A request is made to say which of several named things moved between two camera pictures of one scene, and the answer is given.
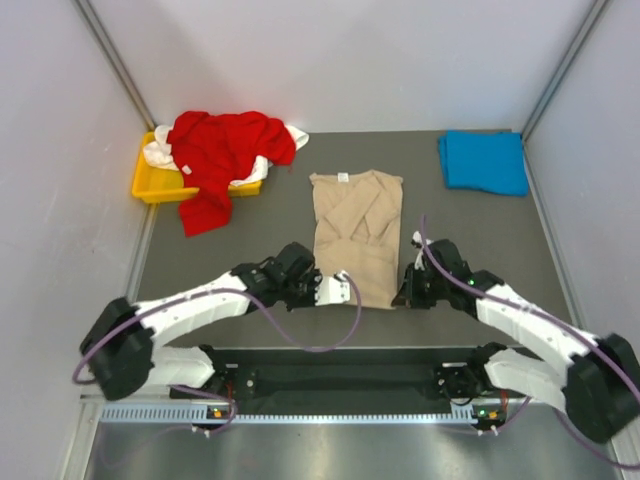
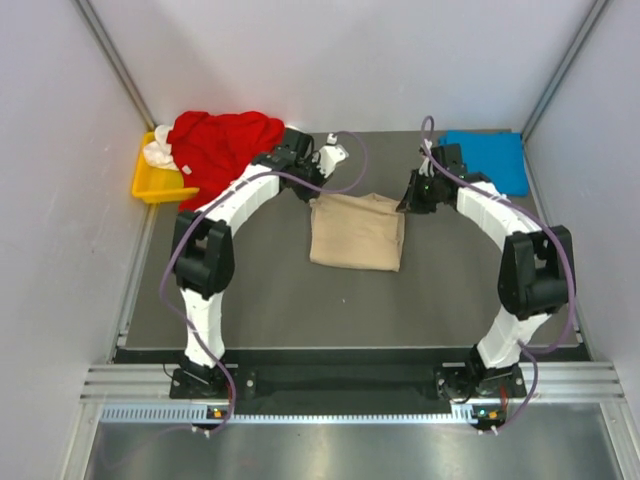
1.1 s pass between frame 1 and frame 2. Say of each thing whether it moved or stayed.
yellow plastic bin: stayed
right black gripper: moved
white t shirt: stayed
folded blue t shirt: stayed
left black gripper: moved
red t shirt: stayed
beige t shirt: moved
